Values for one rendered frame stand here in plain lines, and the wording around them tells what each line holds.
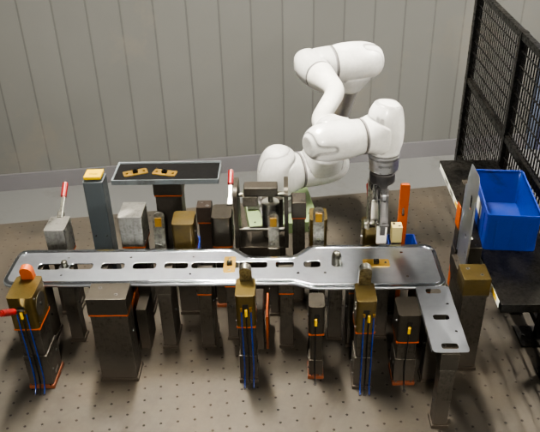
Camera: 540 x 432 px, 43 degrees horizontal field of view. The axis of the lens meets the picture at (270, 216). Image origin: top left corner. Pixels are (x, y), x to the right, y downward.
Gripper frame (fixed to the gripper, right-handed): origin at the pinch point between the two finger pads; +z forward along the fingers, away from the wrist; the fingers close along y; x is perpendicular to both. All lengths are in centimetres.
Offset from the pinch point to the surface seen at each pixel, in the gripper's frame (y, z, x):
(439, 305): 21.3, 13.3, 16.0
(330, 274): 5.9, 13.4, -14.7
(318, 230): -14.1, 9.8, -17.6
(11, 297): 24, 8, -108
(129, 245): -11, 14, -81
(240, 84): -253, 50, -58
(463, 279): 15.9, 8.2, 23.5
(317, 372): 20.0, 41.1, -18.9
